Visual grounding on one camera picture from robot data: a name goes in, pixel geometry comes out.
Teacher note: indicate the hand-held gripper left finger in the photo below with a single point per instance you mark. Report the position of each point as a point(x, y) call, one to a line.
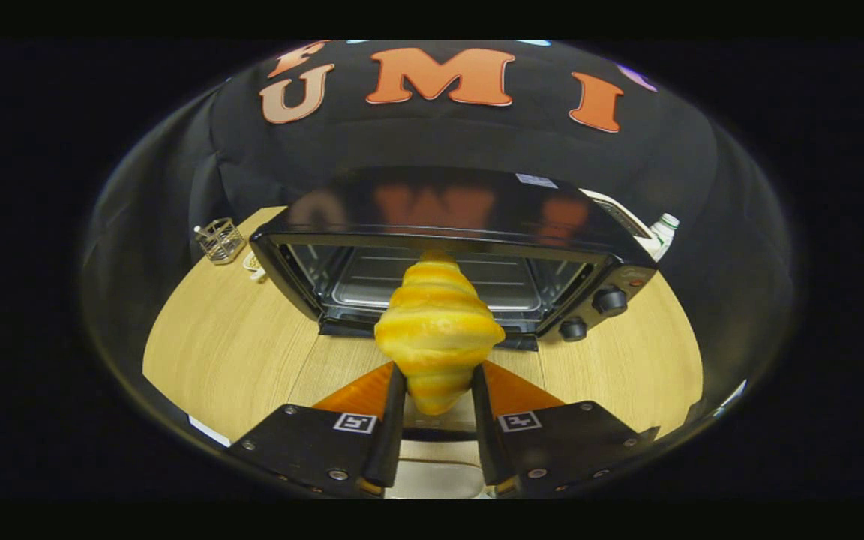
point(387, 442)

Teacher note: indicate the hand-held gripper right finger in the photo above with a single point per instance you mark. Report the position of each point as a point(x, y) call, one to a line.
point(488, 442)

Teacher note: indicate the golden croissant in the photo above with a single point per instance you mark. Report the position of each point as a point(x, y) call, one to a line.
point(438, 330)

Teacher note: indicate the black toaster oven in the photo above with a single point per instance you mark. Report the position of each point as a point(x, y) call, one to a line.
point(432, 202)

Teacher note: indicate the clear glass plate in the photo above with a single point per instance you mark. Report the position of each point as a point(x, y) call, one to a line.
point(436, 480)

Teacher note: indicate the white printed snack packet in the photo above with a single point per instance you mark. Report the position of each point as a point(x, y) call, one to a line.
point(253, 264)

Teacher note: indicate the white box appliance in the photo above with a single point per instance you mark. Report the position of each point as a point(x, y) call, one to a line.
point(631, 221)

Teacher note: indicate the small white bottle green label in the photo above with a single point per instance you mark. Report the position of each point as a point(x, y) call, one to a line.
point(663, 234)

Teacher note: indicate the black backdrop cloth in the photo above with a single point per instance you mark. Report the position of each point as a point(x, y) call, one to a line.
point(664, 150)

